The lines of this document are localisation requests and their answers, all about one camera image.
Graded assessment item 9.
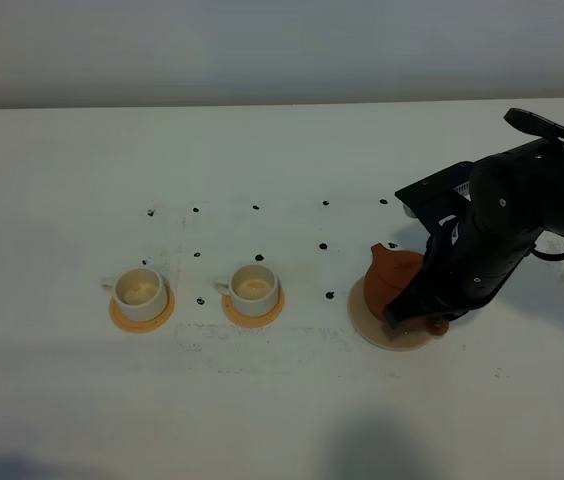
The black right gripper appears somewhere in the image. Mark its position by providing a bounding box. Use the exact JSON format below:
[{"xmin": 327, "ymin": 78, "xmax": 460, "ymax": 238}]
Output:
[{"xmin": 383, "ymin": 214, "xmax": 527, "ymax": 332}]

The brown clay teapot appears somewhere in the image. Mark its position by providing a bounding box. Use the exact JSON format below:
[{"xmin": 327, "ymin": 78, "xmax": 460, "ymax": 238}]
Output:
[{"xmin": 363, "ymin": 243, "xmax": 449, "ymax": 338}]

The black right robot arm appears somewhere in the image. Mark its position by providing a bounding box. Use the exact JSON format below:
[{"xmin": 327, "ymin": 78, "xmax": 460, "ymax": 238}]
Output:
[{"xmin": 381, "ymin": 108, "xmax": 564, "ymax": 327}]

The beige round teapot coaster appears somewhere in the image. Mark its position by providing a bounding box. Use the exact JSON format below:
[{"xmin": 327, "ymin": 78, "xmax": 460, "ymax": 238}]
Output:
[{"xmin": 347, "ymin": 277, "xmax": 432, "ymax": 352}]

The white right teacup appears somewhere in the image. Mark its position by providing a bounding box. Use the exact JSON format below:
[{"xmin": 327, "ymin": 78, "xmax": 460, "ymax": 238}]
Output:
[{"xmin": 213, "ymin": 264, "xmax": 280, "ymax": 318}]

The white teacup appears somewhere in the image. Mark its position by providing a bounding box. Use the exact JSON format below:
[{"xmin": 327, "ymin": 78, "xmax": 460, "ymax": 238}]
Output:
[
  {"xmin": 100, "ymin": 265, "xmax": 167, "ymax": 322},
  {"xmin": 213, "ymin": 264, "xmax": 280, "ymax": 318}
]

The orange right cup coaster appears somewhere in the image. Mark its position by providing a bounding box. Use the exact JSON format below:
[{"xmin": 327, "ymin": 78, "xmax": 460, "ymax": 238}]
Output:
[{"xmin": 221, "ymin": 289, "xmax": 285, "ymax": 328}]

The orange cup coaster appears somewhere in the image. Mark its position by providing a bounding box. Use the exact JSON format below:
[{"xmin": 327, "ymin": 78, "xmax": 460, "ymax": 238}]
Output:
[
  {"xmin": 221, "ymin": 289, "xmax": 285, "ymax": 328},
  {"xmin": 108, "ymin": 287, "xmax": 175, "ymax": 334}
]

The white left teacup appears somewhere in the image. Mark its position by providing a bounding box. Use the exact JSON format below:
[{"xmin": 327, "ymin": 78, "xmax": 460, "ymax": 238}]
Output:
[{"xmin": 100, "ymin": 265, "xmax": 167, "ymax": 322}]

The orange left cup coaster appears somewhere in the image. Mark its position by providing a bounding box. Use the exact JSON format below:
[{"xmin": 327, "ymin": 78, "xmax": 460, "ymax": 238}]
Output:
[{"xmin": 108, "ymin": 287, "xmax": 175, "ymax": 334}]

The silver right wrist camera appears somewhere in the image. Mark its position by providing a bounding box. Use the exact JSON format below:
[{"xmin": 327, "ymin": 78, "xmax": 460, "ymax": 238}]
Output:
[{"xmin": 395, "ymin": 162, "xmax": 474, "ymax": 235}]

